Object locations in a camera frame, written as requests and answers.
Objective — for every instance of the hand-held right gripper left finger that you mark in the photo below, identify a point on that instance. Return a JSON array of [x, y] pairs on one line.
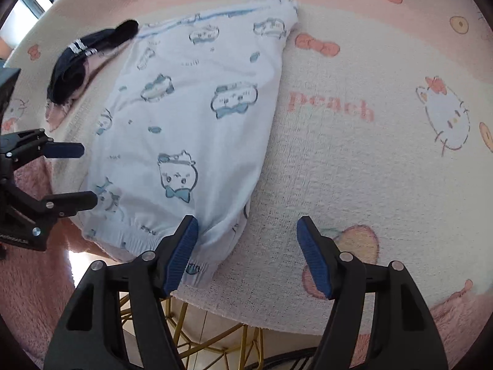
[[183, 256]]

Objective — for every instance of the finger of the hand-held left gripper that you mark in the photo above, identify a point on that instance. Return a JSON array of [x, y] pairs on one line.
[[65, 150], [73, 200]]

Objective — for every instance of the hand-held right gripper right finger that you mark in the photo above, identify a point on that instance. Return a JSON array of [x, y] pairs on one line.
[[314, 258]]

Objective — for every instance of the white cartoon print pajama pants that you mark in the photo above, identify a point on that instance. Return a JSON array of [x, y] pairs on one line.
[[185, 123]]

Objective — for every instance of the light pink garment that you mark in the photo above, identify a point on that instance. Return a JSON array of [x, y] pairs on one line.
[[57, 113]]

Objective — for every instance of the navy garment with white stripes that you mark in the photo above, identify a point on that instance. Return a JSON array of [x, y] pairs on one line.
[[65, 77]]

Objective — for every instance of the pink fluffy blanket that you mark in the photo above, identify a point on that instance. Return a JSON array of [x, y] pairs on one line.
[[34, 296]]

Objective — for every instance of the pink cream cat print blanket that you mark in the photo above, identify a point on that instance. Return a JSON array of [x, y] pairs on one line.
[[366, 162]]

